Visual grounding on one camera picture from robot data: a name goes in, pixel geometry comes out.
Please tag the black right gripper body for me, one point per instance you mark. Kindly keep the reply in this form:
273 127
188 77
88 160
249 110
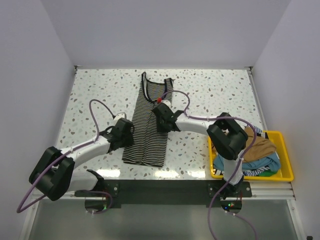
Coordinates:
161 127

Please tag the yellow plastic bin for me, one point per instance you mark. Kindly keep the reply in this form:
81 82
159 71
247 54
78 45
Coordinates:
284 173

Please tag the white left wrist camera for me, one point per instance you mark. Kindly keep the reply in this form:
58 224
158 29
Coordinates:
119 116

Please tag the green tank top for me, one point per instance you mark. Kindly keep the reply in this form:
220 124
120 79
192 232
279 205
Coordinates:
267 173

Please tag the black white striped tank top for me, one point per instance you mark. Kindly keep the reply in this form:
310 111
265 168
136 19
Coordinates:
149 146

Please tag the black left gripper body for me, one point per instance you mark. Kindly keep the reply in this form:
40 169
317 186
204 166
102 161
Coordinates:
127 139

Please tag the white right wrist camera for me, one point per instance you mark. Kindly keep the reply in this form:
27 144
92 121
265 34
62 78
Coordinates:
164 101

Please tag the navy white striped tank top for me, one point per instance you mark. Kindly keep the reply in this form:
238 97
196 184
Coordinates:
259 133

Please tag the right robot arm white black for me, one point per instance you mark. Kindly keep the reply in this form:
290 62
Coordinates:
227 136

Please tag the tan tank top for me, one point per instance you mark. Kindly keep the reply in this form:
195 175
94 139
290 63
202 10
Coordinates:
261 148

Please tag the blue tank top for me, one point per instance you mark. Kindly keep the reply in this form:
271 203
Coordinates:
271 161

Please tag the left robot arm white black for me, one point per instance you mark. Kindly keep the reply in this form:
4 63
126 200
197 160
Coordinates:
54 173

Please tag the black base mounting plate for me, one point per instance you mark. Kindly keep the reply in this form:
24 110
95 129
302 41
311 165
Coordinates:
116 193

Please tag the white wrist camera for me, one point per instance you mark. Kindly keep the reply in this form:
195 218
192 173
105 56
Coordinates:
119 116
164 101

